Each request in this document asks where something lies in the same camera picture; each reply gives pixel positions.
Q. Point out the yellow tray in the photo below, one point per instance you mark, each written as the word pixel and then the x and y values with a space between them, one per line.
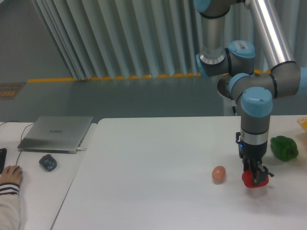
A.
pixel 303 123

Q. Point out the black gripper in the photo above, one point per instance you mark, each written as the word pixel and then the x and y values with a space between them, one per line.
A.
pixel 251 156

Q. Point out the brown egg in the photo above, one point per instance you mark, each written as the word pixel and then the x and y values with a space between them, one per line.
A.
pixel 219 174

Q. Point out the red bell pepper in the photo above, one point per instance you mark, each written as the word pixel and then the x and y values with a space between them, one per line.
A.
pixel 248 180

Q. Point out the corrugated white curtain panel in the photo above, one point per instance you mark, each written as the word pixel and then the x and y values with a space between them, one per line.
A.
pixel 125 39

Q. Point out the white striped sleeve forearm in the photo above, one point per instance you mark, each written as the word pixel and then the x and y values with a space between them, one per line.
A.
pixel 9 206

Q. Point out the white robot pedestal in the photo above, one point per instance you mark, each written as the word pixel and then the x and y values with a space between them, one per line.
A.
pixel 229 104

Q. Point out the person's hand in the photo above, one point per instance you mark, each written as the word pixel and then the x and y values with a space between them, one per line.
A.
pixel 11 175

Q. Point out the green bell pepper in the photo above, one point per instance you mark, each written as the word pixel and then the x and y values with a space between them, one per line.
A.
pixel 284 148

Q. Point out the black keyboard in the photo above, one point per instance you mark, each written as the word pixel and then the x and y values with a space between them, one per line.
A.
pixel 3 153

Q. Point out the black power adapter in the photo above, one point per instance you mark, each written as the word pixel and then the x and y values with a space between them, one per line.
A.
pixel 48 163

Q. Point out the silver closed laptop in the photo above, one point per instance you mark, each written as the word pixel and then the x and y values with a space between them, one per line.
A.
pixel 56 134

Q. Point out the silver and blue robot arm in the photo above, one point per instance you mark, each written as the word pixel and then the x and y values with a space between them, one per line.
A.
pixel 253 96

